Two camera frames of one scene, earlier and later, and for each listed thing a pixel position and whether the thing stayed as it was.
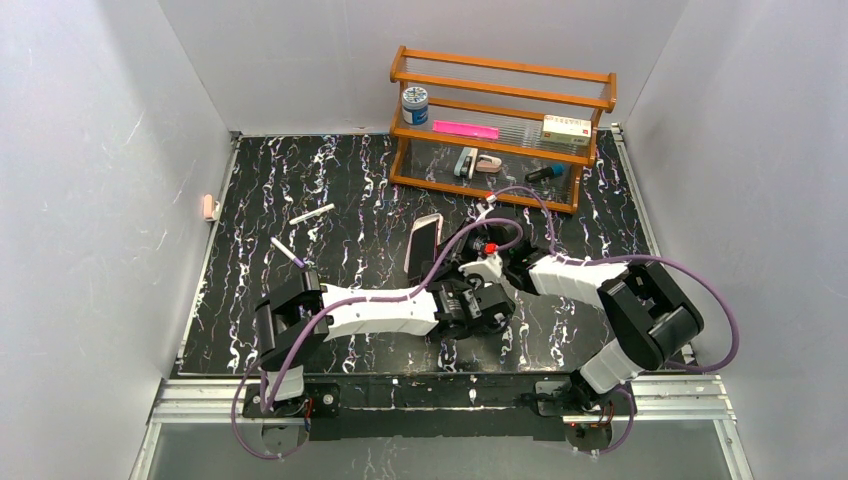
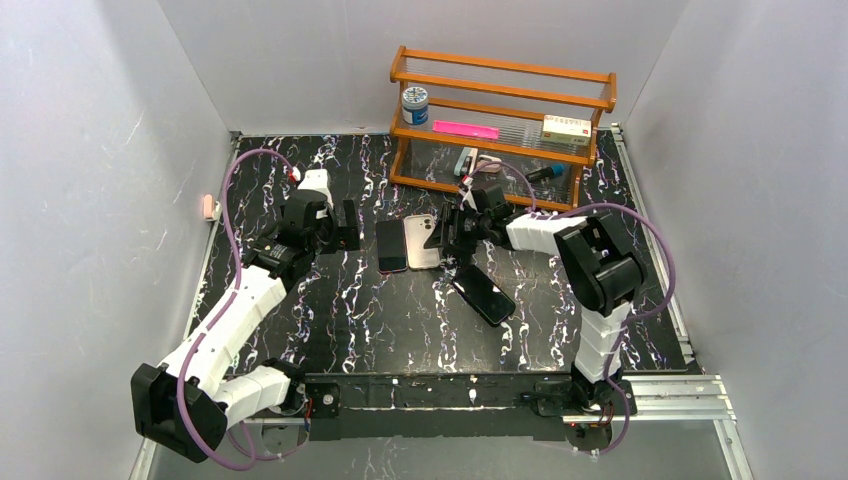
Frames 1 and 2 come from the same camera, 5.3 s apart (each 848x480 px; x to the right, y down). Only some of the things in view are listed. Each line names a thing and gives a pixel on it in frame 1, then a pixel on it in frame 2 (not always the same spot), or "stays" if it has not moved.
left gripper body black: [486, 312] to [334, 225]
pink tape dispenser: [488, 164] stays
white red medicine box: [564, 129] stays
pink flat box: [466, 129] stays
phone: [424, 246] to [391, 246]
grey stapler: [466, 162] stays
